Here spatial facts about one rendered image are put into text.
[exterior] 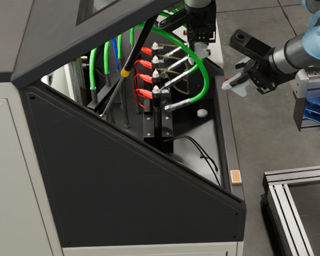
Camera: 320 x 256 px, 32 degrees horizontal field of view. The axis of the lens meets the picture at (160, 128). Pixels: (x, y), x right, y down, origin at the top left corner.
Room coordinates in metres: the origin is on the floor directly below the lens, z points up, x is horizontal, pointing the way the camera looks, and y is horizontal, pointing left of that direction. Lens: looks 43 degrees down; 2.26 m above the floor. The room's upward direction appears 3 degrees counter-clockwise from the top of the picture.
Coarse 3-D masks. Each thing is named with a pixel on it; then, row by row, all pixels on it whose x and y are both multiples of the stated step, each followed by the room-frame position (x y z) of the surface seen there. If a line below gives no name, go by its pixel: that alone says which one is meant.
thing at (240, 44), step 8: (240, 32) 1.13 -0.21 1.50; (232, 40) 1.11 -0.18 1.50; (240, 40) 1.11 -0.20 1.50; (248, 40) 1.11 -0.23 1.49; (256, 40) 1.12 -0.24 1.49; (240, 48) 1.10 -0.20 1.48; (248, 48) 1.09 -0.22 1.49; (256, 48) 1.09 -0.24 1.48; (264, 48) 1.09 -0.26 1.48; (272, 48) 1.10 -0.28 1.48; (248, 56) 1.09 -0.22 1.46; (256, 56) 1.08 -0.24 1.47; (264, 56) 1.07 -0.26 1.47; (264, 64) 1.06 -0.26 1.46
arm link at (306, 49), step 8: (304, 32) 1.03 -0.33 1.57; (312, 32) 0.99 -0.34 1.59; (288, 40) 1.05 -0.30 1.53; (296, 40) 1.02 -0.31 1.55; (304, 40) 0.99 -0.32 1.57; (312, 40) 0.97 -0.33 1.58; (288, 48) 1.02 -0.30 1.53; (296, 48) 1.00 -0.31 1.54; (304, 48) 0.98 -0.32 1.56; (312, 48) 0.97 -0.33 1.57; (288, 56) 1.01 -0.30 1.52; (296, 56) 0.99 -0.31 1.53; (304, 56) 0.98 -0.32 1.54; (312, 56) 0.96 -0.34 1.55; (296, 64) 0.99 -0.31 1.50; (304, 64) 0.98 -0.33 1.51; (312, 64) 0.98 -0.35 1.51
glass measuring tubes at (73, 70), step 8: (80, 56) 1.50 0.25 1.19; (72, 64) 1.39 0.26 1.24; (80, 64) 1.50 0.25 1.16; (72, 72) 1.39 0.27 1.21; (80, 72) 1.46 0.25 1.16; (72, 80) 1.41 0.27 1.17; (80, 80) 1.43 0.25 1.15; (72, 88) 1.38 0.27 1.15; (80, 88) 1.43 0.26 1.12; (72, 96) 1.38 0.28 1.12; (80, 96) 1.39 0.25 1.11
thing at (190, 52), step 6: (138, 24) 1.30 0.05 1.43; (144, 24) 1.30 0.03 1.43; (156, 30) 1.28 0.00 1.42; (162, 30) 1.28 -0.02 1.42; (168, 36) 1.27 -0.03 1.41; (174, 42) 1.26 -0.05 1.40; (180, 42) 1.26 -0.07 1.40; (96, 48) 1.36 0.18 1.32; (186, 48) 1.25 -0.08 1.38; (90, 54) 1.37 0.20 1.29; (192, 54) 1.24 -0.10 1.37; (90, 60) 1.36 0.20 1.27; (198, 60) 1.23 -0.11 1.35; (90, 66) 1.37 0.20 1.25; (198, 66) 1.23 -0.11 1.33; (90, 72) 1.37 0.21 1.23; (204, 72) 1.23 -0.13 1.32; (90, 78) 1.37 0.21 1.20; (204, 78) 1.22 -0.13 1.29; (90, 84) 1.37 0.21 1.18; (204, 84) 1.23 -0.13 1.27; (204, 90) 1.22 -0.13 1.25; (198, 96) 1.23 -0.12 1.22; (192, 102) 1.24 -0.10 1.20
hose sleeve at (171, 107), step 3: (186, 99) 1.25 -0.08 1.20; (189, 99) 1.25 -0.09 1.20; (180, 102) 1.26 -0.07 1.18; (183, 102) 1.25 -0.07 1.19; (186, 102) 1.24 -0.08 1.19; (189, 102) 1.24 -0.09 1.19; (171, 105) 1.27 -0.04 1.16; (174, 105) 1.26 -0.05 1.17; (177, 105) 1.26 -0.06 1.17; (180, 105) 1.25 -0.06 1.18; (183, 105) 1.25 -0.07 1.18; (186, 105) 1.24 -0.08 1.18; (171, 108) 1.26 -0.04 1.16; (174, 108) 1.26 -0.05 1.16; (177, 108) 1.26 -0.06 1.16
